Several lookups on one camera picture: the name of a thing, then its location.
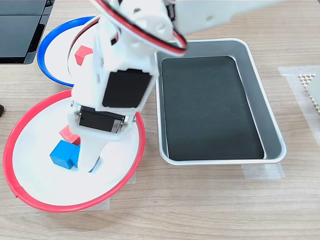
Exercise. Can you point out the clear tape strip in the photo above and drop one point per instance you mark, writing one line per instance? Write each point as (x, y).
(262, 172)
(106, 205)
(132, 178)

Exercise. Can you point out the translucent white sheet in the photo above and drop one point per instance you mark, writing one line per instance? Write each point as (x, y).
(287, 75)

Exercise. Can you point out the red-rimmed white plate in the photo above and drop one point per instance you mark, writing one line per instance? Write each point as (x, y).
(75, 190)

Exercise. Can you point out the blue-rimmed white plate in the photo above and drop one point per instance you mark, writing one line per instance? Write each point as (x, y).
(55, 50)

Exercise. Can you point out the red wooden cube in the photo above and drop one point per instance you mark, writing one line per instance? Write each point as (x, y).
(67, 133)
(81, 56)

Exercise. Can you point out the black flat electronic device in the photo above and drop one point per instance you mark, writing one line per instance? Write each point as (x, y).
(17, 35)

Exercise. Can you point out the small black object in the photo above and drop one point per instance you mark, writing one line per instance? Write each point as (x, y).
(1, 111)

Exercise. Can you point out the steel tray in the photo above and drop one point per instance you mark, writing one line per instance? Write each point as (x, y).
(270, 125)

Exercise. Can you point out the black tray mat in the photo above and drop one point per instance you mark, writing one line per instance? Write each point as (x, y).
(212, 107)

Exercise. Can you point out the pale perforated base plate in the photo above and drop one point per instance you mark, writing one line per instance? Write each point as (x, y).
(306, 78)

